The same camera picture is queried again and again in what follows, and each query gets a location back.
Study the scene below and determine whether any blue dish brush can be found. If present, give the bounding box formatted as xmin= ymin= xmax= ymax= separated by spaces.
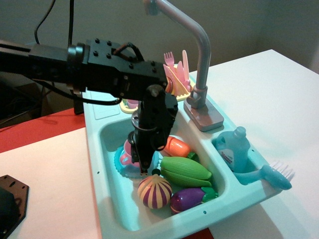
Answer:
xmin=234 ymin=161 xmax=295 ymax=190

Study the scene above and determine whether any pink toy fork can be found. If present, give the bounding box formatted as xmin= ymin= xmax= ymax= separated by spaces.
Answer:
xmin=164 ymin=52 xmax=174 ymax=68

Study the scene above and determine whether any mint green toy sink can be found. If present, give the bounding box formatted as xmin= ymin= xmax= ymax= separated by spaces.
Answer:
xmin=81 ymin=70 xmax=292 ymax=239

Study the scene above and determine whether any toy hamburger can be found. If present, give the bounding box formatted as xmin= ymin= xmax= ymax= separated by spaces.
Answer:
xmin=165 ymin=77 xmax=174 ymax=95

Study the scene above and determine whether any pink toy plate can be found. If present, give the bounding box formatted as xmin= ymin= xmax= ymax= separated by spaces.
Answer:
xmin=163 ymin=64 xmax=187 ymax=96

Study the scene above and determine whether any pink toy knife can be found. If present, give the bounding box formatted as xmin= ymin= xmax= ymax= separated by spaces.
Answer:
xmin=182 ymin=50 xmax=190 ymax=86

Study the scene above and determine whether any green toy corn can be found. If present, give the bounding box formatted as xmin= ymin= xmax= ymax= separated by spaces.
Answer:
xmin=160 ymin=156 xmax=212 ymax=188

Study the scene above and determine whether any orange toy carrot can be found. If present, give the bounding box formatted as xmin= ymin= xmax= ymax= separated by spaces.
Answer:
xmin=163 ymin=136 xmax=196 ymax=159

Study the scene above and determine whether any pink toy cup with handle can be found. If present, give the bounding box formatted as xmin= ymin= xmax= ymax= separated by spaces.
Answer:
xmin=119 ymin=140 xmax=140 ymax=167

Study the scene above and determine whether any blue dish soap bottle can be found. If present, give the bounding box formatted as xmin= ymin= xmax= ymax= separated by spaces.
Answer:
xmin=213 ymin=126 xmax=250 ymax=173

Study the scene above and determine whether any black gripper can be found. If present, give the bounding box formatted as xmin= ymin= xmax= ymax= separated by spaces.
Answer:
xmin=128 ymin=112 xmax=174 ymax=175

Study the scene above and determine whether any blue toy plate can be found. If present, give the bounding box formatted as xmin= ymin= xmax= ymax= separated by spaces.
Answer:
xmin=114 ymin=145 xmax=160 ymax=179

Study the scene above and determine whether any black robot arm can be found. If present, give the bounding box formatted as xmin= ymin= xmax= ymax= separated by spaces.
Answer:
xmin=0 ymin=39 xmax=178 ymax=175

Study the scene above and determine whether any purple striped toy onion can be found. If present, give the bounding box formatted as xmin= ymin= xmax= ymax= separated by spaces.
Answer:
xmin=137 ymin=174 xmax=172 ymax=209

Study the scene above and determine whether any small purple toy cup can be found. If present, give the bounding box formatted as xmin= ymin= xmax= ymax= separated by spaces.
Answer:
xmin=127 ymin=100 xmax=139 ymax=110

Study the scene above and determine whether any purple toy eggplant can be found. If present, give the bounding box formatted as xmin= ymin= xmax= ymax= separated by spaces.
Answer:
xmin=170 ymin=187 xmax=219 ymax=215

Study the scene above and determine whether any yellow dish rack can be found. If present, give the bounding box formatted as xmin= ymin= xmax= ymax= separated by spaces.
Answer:
xmin=120 ymin=76 xmax=195 ymax=114

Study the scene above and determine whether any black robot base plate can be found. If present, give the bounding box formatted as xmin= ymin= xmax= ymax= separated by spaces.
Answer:
xmin=0 ymin=175 xmax=29 ymax=239

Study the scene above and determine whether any black power cable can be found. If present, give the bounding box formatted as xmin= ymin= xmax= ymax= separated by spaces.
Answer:
xmin=33 ymin=0 xmax=57 ymax=45

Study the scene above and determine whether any grey toy faucet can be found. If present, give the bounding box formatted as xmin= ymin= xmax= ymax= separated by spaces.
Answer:
xmin=143 ymin=0 xmax=224 ymax=132

